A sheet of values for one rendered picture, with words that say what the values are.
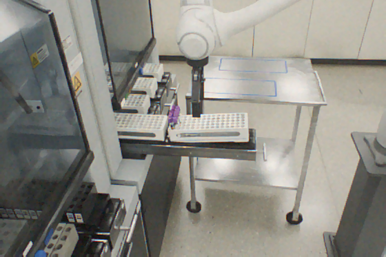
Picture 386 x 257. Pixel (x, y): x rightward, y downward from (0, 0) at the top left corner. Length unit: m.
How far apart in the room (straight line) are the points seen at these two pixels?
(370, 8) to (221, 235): 2.53
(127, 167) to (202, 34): 0.67
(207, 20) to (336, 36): 2.86
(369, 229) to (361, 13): 2.34
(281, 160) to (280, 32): 1.81
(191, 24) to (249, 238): 1.40
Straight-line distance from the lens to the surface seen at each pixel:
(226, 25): 0.94
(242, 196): 2.22
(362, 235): 1.81
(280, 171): 2.00
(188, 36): 0.89
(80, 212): 1.05
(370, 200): 1.65
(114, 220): 1.10
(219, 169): 1.97
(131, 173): 1.33
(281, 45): 3.65
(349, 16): 3.67
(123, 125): 1.35
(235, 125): 1.27
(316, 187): 2.37
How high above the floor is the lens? 1.64
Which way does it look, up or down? 34 degrees down
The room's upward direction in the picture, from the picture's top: 2 degrees counter-clockwise
